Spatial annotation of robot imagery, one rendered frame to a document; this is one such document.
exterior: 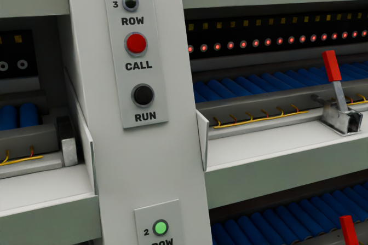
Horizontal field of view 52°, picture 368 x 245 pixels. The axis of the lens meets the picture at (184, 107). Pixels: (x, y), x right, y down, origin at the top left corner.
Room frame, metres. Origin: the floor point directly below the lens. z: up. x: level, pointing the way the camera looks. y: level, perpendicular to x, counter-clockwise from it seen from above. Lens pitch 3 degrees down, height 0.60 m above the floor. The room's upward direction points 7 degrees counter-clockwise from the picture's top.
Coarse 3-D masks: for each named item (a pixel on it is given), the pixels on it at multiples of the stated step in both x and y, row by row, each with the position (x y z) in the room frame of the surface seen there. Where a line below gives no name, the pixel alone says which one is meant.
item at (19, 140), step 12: (0, 132) 0.34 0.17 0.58; (12, 132) 0.34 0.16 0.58; (24, 132) 0.34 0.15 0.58; (36, 132) 0.35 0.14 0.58; (48, 132) 0.35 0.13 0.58; (0, 144) 0.33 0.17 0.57; (12, 144) 0.34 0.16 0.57; (24, 144) 0.34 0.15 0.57; (36, 144) 0.35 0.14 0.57; (48, 144) 0.35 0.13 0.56; (0, 156) 0.34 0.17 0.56; (12, 156) 0.34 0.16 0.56; (36, 156) 0.33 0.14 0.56
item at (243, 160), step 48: (192, 48) 0.51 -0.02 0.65; (240, 48) 0.54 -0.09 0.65; (288, 48) 0.57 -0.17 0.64; (336, 48) 0.59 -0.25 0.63; (240, 96) 0.43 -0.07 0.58; (288, 96) 0.44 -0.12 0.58; (336, 96) 0.41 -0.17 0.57; (240, 144) 0.38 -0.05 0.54; (288, 144) 0.38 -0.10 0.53; (336, 144) 0.39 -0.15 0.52; (240, 192) 0.36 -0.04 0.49
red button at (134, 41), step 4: (132, 36) 0.31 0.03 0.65; (136, 36) 0.31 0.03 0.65; (140, 36) 0.31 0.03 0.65; (128, 40) 0.31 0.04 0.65; (132, 40) 0.31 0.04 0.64; (136, 40) 0.31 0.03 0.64; (140, 40) 0.31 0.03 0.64; (144, 40) 0.31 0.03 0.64; (128, 44) 0.31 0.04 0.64; (132, 44) 0.31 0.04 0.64; (136, 44) 0.31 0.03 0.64; (140, 44) 0.31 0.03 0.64; (144, 44) 0.31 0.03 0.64; (128, 48) 0.31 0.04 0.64; (132, 48) 0.31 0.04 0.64; (136, 48) 0.31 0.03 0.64; (140, 48) 0.31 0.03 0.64; (144, 48) 0.31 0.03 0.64; (136, 52) 0.31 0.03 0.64
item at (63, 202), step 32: (64, 128) 0.35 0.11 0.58; (32, 160) 0.34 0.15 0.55; (64, 160) 0.33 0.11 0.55; (0, 192) 0.30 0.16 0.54; (32, 192) 0.30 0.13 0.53; (64, 192) 0.30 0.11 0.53; (96, 192) 0.30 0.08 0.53; (0, 224) 0.28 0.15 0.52; (32, 224) 0.29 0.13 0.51; (64, 224) 0.30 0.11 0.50; (96, 224) 0.31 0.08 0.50
